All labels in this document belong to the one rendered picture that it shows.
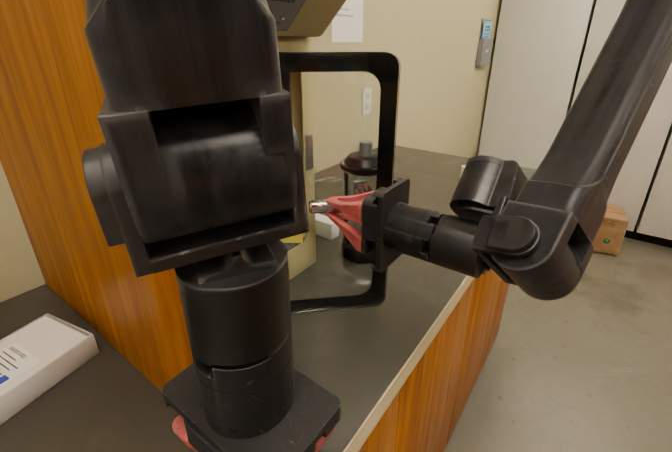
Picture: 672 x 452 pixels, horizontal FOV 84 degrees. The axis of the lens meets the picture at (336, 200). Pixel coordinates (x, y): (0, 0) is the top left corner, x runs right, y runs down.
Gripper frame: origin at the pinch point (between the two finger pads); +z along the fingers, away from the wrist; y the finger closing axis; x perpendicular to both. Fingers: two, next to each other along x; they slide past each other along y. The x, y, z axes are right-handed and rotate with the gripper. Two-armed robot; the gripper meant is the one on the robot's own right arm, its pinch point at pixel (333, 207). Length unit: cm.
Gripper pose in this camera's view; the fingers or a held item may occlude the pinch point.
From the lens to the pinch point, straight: 49.0
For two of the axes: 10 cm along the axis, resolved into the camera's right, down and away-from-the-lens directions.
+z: -8.0, -2.3, 5.5
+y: -0.1, -9.2, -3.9
